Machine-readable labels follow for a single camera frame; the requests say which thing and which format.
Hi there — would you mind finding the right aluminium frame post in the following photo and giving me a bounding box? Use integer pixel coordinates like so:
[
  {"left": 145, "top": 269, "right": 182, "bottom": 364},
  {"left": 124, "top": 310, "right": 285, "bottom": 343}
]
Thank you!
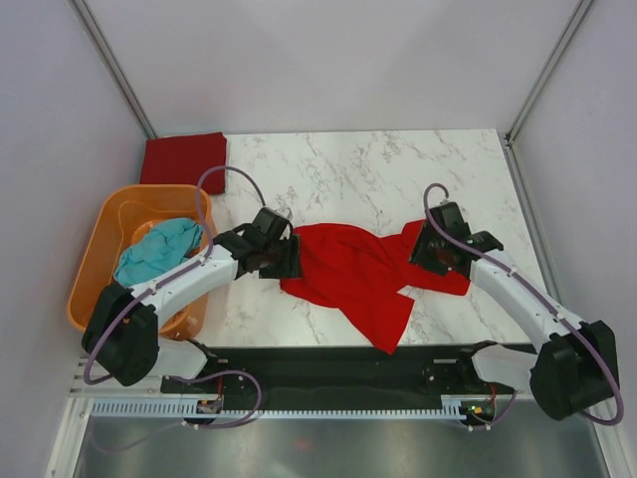
[{"left": 503, "top": 0, "right": 596, "bottom": 145}]

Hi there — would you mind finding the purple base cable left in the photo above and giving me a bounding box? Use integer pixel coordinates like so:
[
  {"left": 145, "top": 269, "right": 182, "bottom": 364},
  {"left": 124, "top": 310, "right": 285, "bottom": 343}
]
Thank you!
[{"left": 94, "top": 370, "right": 264, "bottom": 454}]

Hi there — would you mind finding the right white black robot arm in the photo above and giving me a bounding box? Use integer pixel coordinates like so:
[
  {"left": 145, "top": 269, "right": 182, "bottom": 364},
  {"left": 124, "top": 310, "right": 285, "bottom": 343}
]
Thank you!
[{"left": 409, "top": 202, "right": 624, "bottom": 426}]

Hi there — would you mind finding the aluminium frame post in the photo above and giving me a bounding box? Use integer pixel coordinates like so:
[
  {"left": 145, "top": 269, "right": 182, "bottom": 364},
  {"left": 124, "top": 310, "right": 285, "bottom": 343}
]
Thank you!
[
  {"left": 503, "top": 0, "right": 596, "bottom": 145},
  {"left": 69, "top": 0, "right": 158, "bottom": 139}
]

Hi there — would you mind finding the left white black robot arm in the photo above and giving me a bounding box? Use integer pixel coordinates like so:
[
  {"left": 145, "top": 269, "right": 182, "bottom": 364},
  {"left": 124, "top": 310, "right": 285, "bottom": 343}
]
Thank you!
[{"left": 82, "top": 207, "right": 302, "bottom": 391}]

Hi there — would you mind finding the left aluminium frame post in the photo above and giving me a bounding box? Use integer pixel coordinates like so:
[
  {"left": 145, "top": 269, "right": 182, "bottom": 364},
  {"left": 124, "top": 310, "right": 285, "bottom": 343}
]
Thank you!
[{"left": 69, "top": 0, "right": 158, "bottom": 139}]

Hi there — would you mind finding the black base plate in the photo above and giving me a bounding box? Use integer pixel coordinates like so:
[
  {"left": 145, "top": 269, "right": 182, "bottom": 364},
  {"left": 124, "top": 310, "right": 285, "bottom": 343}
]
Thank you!
[{"left": 161, "top": 345, "right": 512, "bottom": 410}]

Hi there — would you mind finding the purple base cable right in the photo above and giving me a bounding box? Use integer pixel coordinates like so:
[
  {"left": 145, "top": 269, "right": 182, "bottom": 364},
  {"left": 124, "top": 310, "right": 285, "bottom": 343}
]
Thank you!
[{"left": 460, "top": 387, "right": 519, "bottom": 433}]

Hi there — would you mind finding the bright red t shirt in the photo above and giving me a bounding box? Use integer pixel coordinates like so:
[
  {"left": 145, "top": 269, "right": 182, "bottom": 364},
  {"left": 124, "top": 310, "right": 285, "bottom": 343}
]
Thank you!
[{"left": 280, "top": 220, "right": 469, "bottom": 355}]

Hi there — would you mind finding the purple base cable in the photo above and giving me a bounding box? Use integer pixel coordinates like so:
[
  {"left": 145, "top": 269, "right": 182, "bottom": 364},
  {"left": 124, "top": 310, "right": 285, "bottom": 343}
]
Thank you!
[
  {"left": 460, "top": 387, "right": 519, "bottom": 433},
  {"left": 94, "top": 370, "right": 264, "bottom": 454}
]

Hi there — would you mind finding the white slotted cable duct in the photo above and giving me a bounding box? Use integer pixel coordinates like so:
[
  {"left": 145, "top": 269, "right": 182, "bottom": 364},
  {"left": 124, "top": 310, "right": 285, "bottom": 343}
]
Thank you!
[{"left": 90, "top": 398, "right": 466, "bottom": 420}]

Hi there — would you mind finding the orange plastic basket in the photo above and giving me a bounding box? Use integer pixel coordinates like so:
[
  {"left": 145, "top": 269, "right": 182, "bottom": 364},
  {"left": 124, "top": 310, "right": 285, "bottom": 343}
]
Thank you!
[{"left": 67, "top": 184, "right": 216, "bottom": 332}]

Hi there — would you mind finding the folded dark red t shirt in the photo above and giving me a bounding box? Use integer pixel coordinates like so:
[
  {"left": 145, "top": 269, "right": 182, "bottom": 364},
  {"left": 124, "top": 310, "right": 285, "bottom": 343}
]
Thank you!
[{"left": 139, "top": 132, "right": 227, "bottom": 185}]

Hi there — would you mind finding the teal t shirt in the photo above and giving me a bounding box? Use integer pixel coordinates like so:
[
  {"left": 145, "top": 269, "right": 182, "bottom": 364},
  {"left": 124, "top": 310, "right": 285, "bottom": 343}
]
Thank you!
[{"left": 113, "top": 218, "right": 204, "bottom": 287}]

